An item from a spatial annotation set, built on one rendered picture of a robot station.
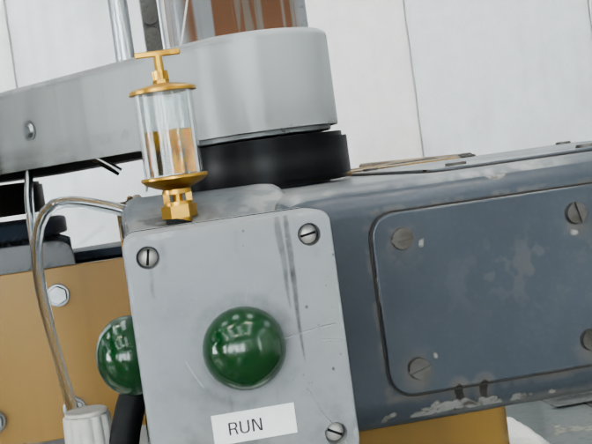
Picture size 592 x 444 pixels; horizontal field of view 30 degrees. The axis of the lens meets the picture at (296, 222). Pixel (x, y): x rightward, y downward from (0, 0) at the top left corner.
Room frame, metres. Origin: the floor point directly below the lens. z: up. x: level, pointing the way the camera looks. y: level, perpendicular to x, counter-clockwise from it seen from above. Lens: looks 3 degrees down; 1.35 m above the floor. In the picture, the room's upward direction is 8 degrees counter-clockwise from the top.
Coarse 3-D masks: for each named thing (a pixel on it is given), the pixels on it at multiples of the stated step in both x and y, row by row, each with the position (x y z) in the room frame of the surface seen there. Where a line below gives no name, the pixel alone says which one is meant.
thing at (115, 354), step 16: (128, 320) 0.40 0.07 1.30; (112, 336) 0.40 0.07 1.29; (128, 336) 0.40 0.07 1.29; (96, 352) 0.40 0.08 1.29; (112, 352) 0.39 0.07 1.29; (128, 352) 0.39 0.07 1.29; (112, 368) 0.40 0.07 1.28; (128, 368) 0.39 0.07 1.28; (112, 384) 0.40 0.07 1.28; (128, 384) 0.40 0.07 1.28
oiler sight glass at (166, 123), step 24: (144, 96) 0.46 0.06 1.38; (168, 96) 0.46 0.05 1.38; (192, 96) 0.47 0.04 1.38; (144, 120) 0.46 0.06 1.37; (168, 120) 0.46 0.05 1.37; (192, 120) 0.47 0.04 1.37; (144, 144) 0.47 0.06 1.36; (168, 144) 0.46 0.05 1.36; (192, 144) 0.47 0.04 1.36; (144, 168) 0.47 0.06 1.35; (168, 168) 0.46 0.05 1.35; (192, 168) 0.46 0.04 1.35
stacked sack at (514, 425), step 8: (512, 424) 3.66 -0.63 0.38; (520, 424) 3.65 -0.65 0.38; (512, 432) 3.55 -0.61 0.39; (520, 432) 3.55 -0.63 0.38; (528, 432) 3.54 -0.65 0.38; (512, 440) 3.47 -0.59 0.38; (520, 440) 3.46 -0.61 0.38; (528, 440) 3.46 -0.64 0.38; (536, 440) 3.46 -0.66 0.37; (544, 440) 3.47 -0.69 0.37
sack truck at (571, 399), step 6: (564, 396) 5.49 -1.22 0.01; (570, 396) 5.47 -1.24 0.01; (576, 396) 5.45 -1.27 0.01; (582, 396) 5.44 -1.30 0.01; (588, 396) 5.42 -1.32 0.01; (546, 402) 5.43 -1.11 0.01; (552, 402) 5.41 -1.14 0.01; (558, 402) 5.40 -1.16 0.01; (564, 402) 5.38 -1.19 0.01; (570, 402) 5.36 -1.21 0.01; (576, 402) 5.34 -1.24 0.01; (582, 402) 5.31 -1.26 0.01
